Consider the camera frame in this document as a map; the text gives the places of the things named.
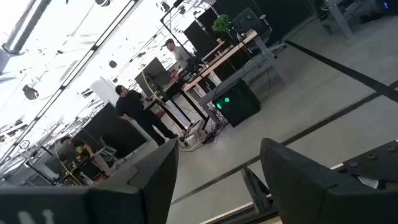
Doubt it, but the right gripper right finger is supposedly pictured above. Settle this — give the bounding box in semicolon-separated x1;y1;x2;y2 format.
260;138;398;224

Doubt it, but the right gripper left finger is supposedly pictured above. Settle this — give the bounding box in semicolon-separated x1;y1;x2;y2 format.
0;138;180;224

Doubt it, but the black partition panel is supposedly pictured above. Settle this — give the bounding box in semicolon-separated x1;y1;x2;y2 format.
183;6;218;58
73;101;149;159

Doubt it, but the person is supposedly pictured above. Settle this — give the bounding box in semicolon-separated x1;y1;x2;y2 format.
160;37;195;74
57;135;114;180
114;84;178;147

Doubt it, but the black computer tower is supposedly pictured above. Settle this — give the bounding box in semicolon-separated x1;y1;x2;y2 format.
213;78;261;128

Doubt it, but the black desk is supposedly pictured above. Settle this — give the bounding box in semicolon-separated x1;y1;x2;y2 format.
144;82;209;131

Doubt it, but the white column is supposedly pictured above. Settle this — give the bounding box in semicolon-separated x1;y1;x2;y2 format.
90;76;121;106

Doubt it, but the black computer monitor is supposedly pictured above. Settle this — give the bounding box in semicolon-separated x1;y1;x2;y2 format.
134;56;174;98

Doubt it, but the wooden-top desk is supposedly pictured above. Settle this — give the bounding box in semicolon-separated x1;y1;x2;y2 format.
183;29;292;125

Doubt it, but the dark office chair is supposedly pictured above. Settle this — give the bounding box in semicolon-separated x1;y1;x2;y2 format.
231;7;287;52

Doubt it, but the grey desk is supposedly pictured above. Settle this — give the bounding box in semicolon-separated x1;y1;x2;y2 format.
323;0;398;40

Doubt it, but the green potted plant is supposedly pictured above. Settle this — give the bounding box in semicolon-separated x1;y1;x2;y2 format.
211;14;233;34

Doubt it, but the floor cable bundle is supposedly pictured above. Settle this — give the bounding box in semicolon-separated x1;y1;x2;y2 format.
178;126;229;153

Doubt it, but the black metal table frame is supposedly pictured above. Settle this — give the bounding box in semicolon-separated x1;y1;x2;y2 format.
340;139;398;190

